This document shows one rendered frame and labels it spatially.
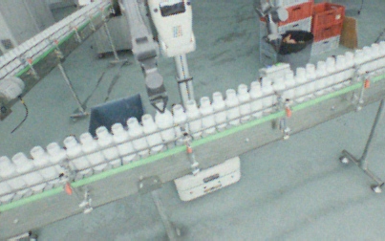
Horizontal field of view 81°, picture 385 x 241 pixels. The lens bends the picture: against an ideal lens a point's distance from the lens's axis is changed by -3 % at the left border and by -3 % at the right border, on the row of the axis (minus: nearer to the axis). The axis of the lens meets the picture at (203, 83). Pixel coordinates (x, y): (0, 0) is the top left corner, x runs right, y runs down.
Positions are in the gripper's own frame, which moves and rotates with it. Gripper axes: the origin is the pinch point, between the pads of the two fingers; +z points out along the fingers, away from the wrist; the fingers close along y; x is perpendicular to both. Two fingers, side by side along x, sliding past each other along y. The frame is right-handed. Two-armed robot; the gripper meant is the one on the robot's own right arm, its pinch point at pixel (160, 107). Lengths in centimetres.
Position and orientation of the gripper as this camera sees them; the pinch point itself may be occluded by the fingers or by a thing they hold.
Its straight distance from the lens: 92.9
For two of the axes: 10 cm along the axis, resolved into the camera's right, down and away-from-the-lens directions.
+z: 1.3, 8.5, 5.1
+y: 3.3, 4.5, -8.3
